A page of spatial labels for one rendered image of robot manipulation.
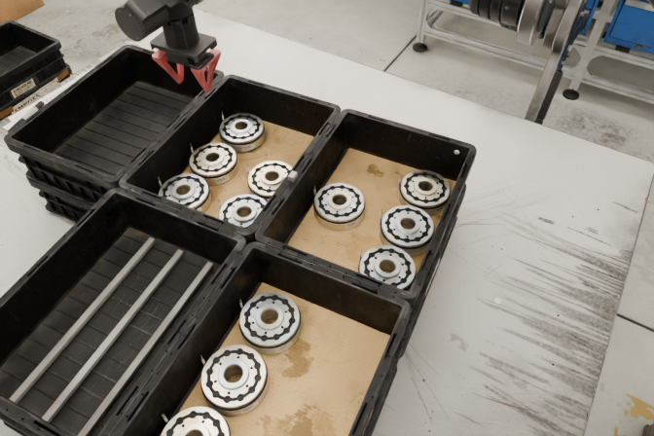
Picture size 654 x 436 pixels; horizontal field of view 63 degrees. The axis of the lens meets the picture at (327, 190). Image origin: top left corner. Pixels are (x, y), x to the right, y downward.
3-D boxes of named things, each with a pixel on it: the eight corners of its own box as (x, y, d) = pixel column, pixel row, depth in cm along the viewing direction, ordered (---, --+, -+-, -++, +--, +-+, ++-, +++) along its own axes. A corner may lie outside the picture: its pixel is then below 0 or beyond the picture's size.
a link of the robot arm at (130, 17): (218, -19, 83) (178, -63, 81) (166, 15, 76) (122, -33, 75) (194, 23, 92) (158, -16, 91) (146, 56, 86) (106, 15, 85)
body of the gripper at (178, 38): (198, 65, 92) (189, 27, 87) (151, 52, 95) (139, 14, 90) (219, 47, 96) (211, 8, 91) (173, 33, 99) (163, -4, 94)
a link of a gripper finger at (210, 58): (207, 104, 98) (197, 60, 91) (175, 93, 100) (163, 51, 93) (228, 84, 102) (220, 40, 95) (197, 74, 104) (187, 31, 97)
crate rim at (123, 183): (229, 81, 128) (227, 72, 126) (344, 115, 119) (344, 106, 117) (117, 193, 104) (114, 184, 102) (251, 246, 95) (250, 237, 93)
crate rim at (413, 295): (344, 115, 119) (344, 106, 117) (477, 154, 111) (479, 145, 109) (251, 246, 95) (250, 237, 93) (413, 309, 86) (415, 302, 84)
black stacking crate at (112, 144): (138, 82, 144) (127, 45, 135) (233, 112, 135) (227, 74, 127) (24, 179, 119) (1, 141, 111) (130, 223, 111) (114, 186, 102)
